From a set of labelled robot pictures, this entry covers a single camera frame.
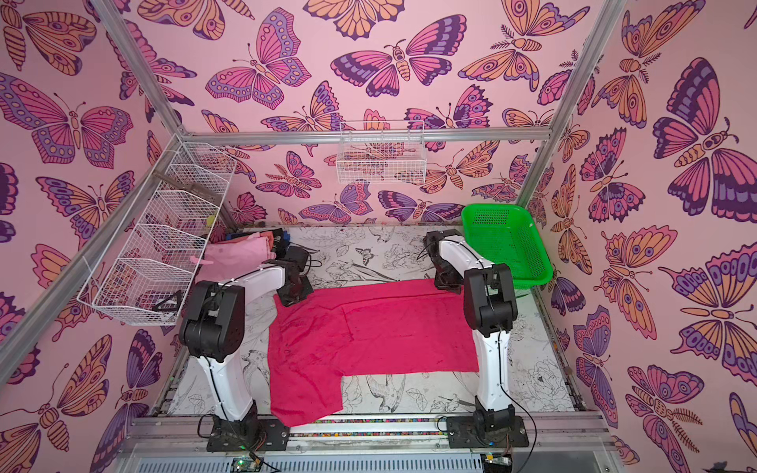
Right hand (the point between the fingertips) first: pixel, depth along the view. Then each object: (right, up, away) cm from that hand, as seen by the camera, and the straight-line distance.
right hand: (451, 289), depth 97 cm
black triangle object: (-76, +1, -19) cm, 79 cm away
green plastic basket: (+27, +20, +20) cm, 39 cm away
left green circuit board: (-55, -38, -26) cm, 72 cm away
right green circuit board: (+5, -38, -26) cm, 47 cm away
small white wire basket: (-21, +45, -2) cm, 49 cm away
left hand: (-48, -1, +4) cm, 49 cm away
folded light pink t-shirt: (-76, +10, +4) cm, 77 cm away
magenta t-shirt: (-21, -12, -6) cm, 25 cm away
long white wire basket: (-84, +9, -22) cm, 87 cm away
